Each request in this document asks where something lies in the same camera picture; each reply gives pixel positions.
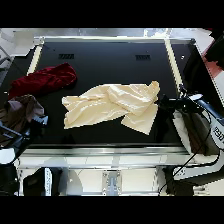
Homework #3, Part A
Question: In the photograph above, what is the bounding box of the white garment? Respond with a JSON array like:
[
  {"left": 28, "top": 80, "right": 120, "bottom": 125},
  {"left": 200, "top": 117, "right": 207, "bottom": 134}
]
[{"left": 172, "top": 111, "right": 194, "bottom": 155}]

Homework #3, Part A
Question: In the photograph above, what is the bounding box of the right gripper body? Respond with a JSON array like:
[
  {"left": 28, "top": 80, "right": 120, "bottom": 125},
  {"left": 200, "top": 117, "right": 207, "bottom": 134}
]
[{"left": 158, "top": 95, "right": 183, "bottom": 115}]

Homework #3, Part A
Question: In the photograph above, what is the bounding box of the grey-brown garment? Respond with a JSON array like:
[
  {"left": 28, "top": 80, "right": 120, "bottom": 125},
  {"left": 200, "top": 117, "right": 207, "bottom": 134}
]
[{"left": 185, "top": 112, "right": 219, "bottom": 157}]

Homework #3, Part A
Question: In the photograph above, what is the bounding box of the silver frame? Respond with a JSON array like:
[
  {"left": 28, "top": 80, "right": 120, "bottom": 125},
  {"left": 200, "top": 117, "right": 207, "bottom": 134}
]
[{"left": 14, "top": 34, "right": 224, "bottom": 197}]

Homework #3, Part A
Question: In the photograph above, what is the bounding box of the cream shirt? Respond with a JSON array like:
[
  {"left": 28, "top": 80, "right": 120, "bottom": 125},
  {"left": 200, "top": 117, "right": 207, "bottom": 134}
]
[{"left": 61, "top": 80, "right": 161, "bottom": 136}]

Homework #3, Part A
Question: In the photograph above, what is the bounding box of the black cable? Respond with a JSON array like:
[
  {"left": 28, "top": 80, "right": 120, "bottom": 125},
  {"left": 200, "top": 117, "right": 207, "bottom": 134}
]
[{"left": 157, "top": 107, "right": 214, "bottom": 196}]

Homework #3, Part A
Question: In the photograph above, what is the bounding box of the brown garment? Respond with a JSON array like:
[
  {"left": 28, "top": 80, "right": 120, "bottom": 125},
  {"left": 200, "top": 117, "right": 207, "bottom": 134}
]
[{"left": 0, "top": 94, "right": 46, "bottom": 135}]

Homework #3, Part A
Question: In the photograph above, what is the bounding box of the red garment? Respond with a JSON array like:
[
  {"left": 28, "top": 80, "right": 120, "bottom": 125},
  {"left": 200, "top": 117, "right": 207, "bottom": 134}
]
[{"left": 8, "top": 62, "right": 78, "bottom": 100}]

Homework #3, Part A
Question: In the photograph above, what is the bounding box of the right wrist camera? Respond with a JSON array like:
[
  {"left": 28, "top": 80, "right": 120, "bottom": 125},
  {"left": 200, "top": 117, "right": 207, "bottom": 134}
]
[{"left": 178, "top": 83, "right": 192, "bottom": 101}]

